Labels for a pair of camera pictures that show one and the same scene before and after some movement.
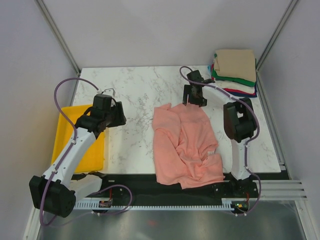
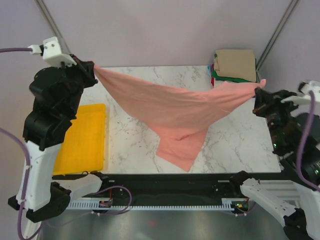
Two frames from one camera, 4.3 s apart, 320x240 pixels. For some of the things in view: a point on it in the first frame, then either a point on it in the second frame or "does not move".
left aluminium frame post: [56, 30] does not move
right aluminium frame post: [280, 27] does not move
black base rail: [243, 191] does not move
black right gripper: [187, 90] -> [264, 99]
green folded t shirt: [249, 83] does not move
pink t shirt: [183, 136] -> [181, 119]
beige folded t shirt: [238, 63] does not move
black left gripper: [120, 118] -> [87, 67]
